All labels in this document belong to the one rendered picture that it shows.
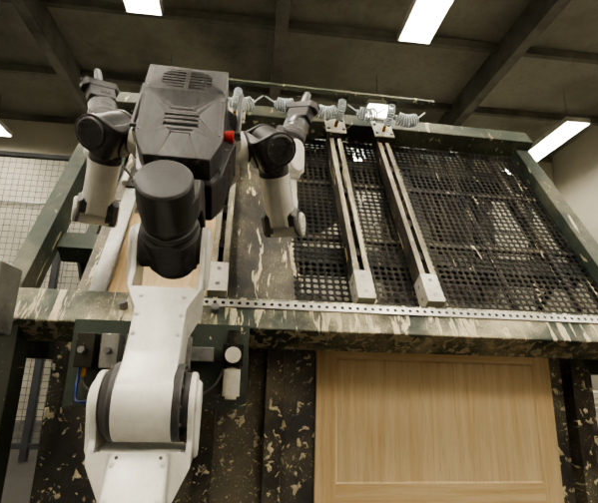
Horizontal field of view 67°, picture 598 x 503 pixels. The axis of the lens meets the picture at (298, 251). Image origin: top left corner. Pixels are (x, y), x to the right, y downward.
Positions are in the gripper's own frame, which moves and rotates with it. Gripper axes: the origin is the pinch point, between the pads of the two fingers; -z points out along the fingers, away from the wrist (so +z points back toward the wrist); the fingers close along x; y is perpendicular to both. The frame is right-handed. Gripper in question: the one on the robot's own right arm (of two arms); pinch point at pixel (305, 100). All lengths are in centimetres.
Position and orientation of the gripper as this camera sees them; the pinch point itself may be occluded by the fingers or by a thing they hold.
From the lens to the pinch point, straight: 169.7
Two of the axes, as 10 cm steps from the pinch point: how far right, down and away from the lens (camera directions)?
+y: 3.9, 4.5, 8.0
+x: -8.8, -0.8, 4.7
